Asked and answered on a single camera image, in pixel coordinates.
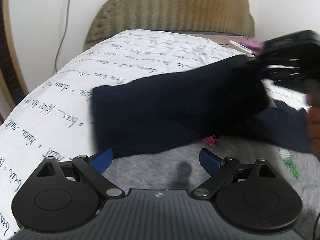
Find grey sweater navy sleeves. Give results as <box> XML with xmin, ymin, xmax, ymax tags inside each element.
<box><xmin>89</xmin><ymin>55</ymin><xmax>312</xmax><ymax>239</ymax></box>

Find person's right hand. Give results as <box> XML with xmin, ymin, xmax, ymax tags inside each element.
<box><xmin>307</xmin><ymin>93</ymin><xmax>320</xmax><ymax>157</ymax></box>

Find purple cloth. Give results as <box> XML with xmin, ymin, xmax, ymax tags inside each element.
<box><xmin>240</xmin><ymin>40</ymin><xmax>264</xmax><ymax>55</ymax></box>

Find white power strip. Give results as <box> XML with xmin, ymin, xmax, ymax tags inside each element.
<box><xmin>228</xmin><ymin>40</ymin><xmax>253</xmax><ymax>55</ymax></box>

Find white script-print bed sheet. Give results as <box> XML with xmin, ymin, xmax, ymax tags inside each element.
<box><xmin>0</xmin><ymin>29</ymin><xmax>311</xmax><ymax>240</ymax></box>

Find olive upholstered headboard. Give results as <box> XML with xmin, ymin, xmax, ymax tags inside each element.
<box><xmin>84</xmin><ymin>0</ymin><xmax>255</xmax><ymax>49</ymax></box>

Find wooden bedside furniture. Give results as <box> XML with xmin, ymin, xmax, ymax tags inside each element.
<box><xmin>1</xmin><ymin>0</ymin><xmax>28</xmax><ymax>123</ymax></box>

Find black power cable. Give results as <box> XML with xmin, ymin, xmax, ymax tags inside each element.
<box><xmin>54</xmin><ymin>0</ymin><xmax>77</xmax><ymax>74</ymax></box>

